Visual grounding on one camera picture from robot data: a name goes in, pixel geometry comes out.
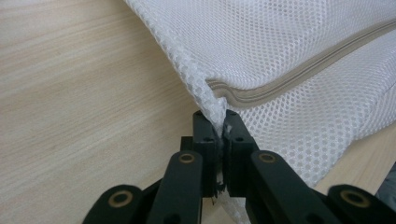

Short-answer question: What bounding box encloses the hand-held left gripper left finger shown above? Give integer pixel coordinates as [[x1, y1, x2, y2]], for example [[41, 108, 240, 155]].
[[180, 109, 219, 199]]

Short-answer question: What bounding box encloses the white mesh laundry bag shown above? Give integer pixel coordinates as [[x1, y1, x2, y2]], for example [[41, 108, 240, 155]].
[[123, 0, 396, 224]]

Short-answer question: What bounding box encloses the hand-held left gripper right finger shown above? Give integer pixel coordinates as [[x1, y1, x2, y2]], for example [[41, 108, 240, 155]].
[[221, 108, 262, 198]]

